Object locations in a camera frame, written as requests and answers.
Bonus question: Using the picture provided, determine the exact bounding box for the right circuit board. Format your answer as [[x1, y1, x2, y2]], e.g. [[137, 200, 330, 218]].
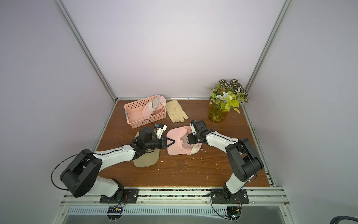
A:
[[226, 206, 242, 221]]

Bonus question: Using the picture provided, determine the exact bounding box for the pink baseball cap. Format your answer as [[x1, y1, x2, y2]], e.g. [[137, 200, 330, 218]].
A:
[[142, 95, 167, 118], [167, 126, 202, 155]]

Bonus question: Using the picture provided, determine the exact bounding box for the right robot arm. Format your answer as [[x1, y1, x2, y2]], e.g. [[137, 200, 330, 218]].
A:
[[187, 120, 264, 195]]

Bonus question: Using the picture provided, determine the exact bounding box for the artificial green plant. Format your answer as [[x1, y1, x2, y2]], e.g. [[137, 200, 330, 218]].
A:
[[209, 79, 249, 113]]

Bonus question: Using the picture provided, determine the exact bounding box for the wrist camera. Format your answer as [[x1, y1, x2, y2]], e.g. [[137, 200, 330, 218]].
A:
[[190, 119, 199, 133], [155, 124, 167, 139]]

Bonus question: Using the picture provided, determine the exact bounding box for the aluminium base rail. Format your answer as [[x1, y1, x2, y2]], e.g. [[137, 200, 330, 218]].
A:
[[52, 187, 297, 224]]

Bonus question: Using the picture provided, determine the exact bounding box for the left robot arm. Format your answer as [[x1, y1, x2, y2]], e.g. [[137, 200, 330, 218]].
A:
[[60, 125, 175, 203]]

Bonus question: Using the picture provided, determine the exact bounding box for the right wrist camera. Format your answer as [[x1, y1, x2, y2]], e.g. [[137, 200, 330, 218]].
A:
[[190, 119, 199, 133]]

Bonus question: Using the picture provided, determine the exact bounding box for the left circuit board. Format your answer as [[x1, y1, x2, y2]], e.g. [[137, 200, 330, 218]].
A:
[[107, 206, 124, 222]]

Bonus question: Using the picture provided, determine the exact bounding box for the beige baseball cap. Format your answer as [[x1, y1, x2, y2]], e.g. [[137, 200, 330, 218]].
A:
[[132, 131, 161, 168]]

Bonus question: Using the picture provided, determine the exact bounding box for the pink plastic basket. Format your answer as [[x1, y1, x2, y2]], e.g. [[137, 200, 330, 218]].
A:
[[124, 95, 167, 128]]

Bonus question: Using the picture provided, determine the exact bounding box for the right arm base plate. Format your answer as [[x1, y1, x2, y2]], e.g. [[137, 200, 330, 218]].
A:
[[206, 189, 249, 204]]

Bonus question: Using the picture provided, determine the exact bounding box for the circuit board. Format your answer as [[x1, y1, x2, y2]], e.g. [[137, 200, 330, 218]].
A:
[[226, 206, 242, 221], [107, 206, 124, 222]]

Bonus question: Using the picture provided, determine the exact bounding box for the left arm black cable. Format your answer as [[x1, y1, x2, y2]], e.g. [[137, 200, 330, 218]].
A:
[[50, 119, 158, 191]]

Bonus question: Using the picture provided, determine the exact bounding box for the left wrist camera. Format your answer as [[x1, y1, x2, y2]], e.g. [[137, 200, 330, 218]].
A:
[[155, 124, 167, 139]]

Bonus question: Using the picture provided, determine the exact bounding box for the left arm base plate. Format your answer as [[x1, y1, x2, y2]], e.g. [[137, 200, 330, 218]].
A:
[[99, 188, 139, 204]]

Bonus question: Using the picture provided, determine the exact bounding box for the cream work glove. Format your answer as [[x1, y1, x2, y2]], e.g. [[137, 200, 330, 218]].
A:
[[166, 100, 189, 123]]

